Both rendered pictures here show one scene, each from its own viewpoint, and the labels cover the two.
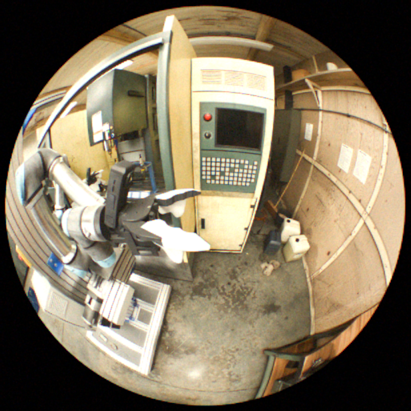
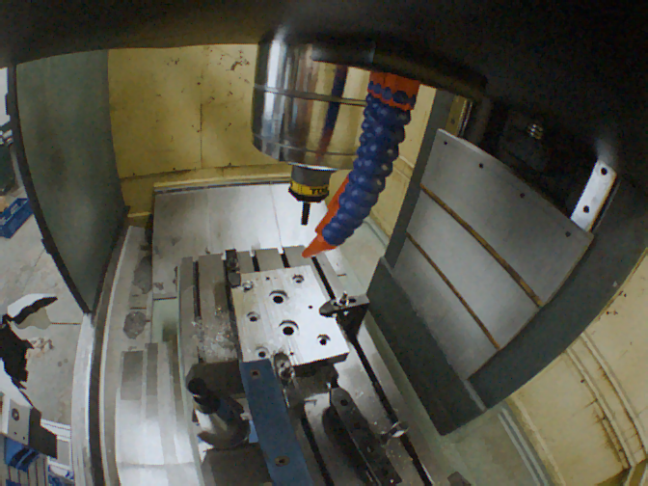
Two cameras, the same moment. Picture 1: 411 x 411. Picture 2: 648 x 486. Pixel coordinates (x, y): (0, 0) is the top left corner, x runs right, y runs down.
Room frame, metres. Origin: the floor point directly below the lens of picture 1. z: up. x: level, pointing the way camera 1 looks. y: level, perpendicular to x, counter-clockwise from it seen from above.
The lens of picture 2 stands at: (1.14, 0.82, 1.53)
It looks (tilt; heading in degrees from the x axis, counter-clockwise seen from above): 38 degrees down; 58
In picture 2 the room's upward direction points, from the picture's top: 11 degrees clockwise
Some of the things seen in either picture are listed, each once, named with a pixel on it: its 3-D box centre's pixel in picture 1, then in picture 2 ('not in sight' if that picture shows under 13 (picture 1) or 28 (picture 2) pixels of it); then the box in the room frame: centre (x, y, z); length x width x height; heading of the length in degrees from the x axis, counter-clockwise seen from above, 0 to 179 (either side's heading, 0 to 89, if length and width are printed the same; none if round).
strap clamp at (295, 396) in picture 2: not in sight; (286, 383); (1.24, 1.03, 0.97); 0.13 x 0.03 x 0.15; 85
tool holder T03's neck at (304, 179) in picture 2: not in sight; (310, 175); (1.28, 1.12, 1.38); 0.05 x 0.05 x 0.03
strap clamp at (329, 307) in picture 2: not in sight; (342, 310); (1.45, 1.17, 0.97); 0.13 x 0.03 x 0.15; 175
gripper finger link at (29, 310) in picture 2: not in sight; (38, 314); (0.87, 1.06, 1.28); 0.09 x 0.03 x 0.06; 28
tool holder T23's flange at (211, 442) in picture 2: not in sight; (221, 422); (1.11, 0.91, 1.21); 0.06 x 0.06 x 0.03
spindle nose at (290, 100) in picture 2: (108, 144); (322, 97); (1.28, 1.12, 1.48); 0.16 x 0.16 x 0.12
